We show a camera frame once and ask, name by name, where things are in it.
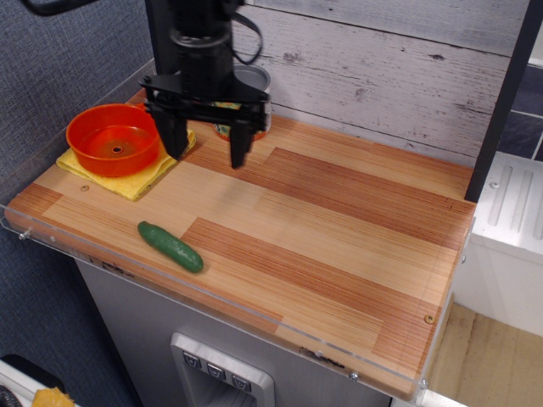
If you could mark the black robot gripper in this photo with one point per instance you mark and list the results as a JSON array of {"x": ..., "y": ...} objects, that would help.
[{"x": 205, "y": 75}]

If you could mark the red pan with grey handle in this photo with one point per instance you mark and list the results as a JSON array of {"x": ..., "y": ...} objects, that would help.
[{"x": 114, "y": 140}]

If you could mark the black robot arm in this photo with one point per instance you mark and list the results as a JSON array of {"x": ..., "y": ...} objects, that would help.
[{"x": 207, "y": 16}]

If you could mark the patterned tin can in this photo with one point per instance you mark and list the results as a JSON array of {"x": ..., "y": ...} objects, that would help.
[{"x": 253, "y": 76}]

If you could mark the yellow folded cloth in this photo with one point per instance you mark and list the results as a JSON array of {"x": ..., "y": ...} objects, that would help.
[{"x": 130, "y": 187}]

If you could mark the green toy cucumber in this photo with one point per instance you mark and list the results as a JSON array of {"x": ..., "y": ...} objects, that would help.
[{"x": 170, "y": 246}]

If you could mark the grey cabinet with dispenser panel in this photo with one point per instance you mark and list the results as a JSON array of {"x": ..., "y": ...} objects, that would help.
[{"x": 178, "y": 353}]

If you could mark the yellow object at corner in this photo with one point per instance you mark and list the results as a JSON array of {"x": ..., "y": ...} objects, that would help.
[{"x": 51, "y": 397}]

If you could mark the white ribbed appliance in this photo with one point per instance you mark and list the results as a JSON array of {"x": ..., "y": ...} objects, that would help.
[{"x": 500, "y": 274}]

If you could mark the black right upright post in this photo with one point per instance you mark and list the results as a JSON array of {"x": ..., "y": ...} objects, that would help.
[{"x": 519, "y": 60}]

